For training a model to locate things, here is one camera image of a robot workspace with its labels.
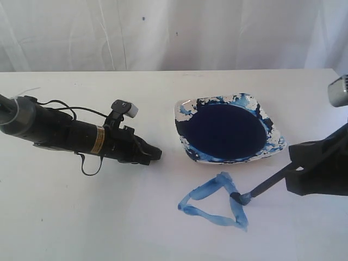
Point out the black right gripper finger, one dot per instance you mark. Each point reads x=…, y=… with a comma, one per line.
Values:
x=304, y=183
x=306, y=153

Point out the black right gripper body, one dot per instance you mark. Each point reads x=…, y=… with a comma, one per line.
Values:
x=336, y=169

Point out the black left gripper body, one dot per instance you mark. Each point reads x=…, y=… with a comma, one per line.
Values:
x=122, y=145

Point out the black paintbrush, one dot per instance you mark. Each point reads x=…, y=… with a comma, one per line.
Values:
x=244, y=199

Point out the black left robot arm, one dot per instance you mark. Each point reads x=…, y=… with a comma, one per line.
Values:
x=53, y=129

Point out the blue painted triangle mark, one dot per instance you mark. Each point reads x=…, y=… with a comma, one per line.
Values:
x=221, y=180

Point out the square white plate blue paint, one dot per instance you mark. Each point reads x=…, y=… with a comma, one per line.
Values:
x=226, y=129

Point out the white backdrop sheet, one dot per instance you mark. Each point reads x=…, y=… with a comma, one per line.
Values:
x=173, y=35

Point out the left wrist camera white front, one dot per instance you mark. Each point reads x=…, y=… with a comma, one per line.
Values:
x=120, y=109

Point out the right wrist camera grey front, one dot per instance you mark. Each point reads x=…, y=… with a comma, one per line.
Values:
x=337, y=92

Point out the white cable tie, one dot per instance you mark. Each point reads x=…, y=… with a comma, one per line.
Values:
x=23, y=92

